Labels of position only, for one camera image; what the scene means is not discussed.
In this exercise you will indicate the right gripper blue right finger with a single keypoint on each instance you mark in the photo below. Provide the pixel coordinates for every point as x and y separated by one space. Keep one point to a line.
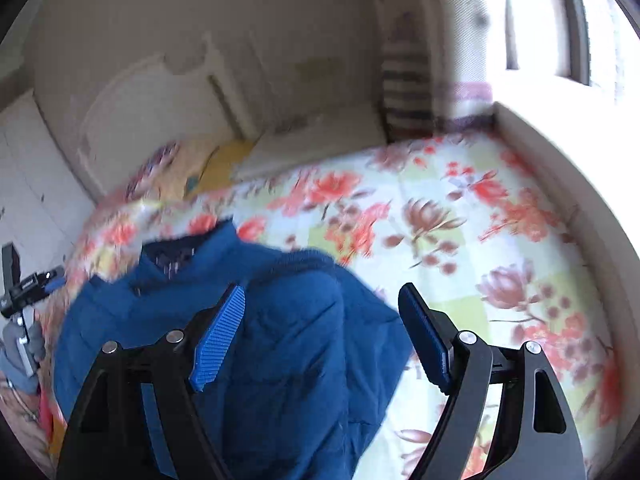
426 336

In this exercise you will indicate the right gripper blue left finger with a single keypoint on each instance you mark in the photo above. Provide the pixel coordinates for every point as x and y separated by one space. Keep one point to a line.
214 334

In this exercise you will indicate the blue puffer jacket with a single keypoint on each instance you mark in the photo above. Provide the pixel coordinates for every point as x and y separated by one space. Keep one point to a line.
305 384

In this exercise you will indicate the grey gloved left hand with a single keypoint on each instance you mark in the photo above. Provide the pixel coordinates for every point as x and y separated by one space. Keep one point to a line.
22 351

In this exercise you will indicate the white wardrobe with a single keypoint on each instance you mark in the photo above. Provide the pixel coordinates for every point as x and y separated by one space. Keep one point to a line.
44 208

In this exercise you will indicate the floral bed sheet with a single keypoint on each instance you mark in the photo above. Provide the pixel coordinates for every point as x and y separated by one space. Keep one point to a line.
461 217

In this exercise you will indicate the colourful embroidered pillow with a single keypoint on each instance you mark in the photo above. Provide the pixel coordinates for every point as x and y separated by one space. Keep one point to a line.
158 162

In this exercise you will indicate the yellow pillow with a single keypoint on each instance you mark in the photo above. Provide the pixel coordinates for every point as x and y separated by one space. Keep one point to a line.
219 169

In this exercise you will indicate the peach patterned pillow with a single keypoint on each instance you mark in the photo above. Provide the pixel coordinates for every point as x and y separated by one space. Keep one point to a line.
184 171

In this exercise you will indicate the white wooden headboard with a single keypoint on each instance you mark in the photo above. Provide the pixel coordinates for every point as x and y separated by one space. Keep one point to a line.
149 104

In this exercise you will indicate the white bedside table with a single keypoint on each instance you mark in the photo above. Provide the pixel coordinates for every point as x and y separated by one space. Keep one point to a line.
340 132

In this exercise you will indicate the patterned window curtain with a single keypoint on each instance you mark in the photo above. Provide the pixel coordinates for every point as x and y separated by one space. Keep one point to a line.
440 61

